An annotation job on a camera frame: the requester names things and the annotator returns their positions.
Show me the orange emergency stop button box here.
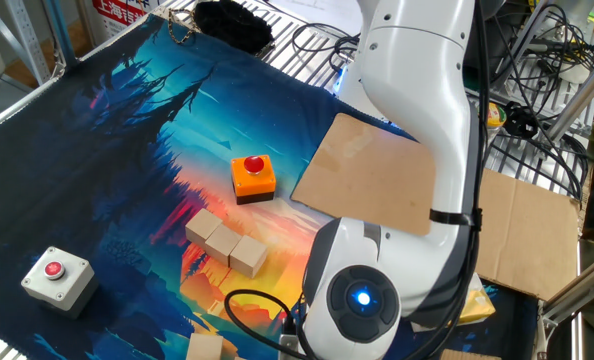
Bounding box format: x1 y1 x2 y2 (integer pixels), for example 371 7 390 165
230 154 277 206

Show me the flat brown cardboard sheet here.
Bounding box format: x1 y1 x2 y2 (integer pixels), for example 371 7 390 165
291 112 583 302

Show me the metal wrist mounting plate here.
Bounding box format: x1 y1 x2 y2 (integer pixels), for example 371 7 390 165
278 333 303 360

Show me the black fuzzy bag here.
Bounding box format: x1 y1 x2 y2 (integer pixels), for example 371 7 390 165
192 0 276 56

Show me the colourful forest print mat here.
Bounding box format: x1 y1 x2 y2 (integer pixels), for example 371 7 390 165
0 13 538 360

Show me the green cutting mat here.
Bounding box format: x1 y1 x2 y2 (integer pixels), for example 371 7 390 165
464 64 484 92

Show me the gold tissue pack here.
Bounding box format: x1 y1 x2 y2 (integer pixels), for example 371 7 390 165
409 272 497 333

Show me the red white printed sign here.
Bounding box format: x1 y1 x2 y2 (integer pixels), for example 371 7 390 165
91 0 151 39

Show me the open cardboard box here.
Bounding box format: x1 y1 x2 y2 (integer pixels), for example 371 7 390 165
438 348 502 360

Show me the grey box with red button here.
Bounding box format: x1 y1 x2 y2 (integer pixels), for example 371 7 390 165
20 245 100 320

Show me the slanted aluminium profile bar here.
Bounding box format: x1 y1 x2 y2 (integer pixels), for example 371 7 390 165
535 249 594 329
545 52 594 145

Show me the perforated grey shelf upright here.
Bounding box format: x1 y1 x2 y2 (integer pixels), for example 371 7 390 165
0 0 53 86

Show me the gold chain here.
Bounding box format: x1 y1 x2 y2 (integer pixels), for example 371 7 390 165
165 7 199 46

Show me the tangled black cable bundle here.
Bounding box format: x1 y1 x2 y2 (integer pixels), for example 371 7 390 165
491 0 594 201

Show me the grey steel post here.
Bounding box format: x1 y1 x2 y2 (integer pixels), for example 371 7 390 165
44 0 78 69

